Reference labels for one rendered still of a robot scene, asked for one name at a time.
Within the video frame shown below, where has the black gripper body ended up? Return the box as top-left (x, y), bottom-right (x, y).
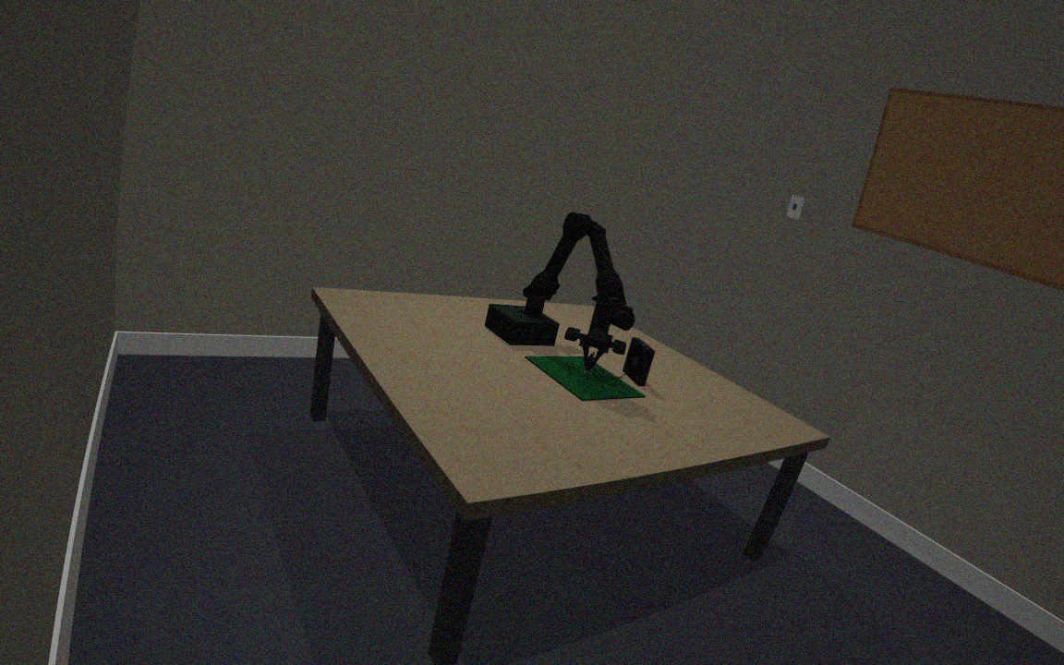
top-left (564, 317), bottom-right (626, 356)

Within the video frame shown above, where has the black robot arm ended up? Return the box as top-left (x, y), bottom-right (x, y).
top-left (520, 212), bottom-right (635, 350)

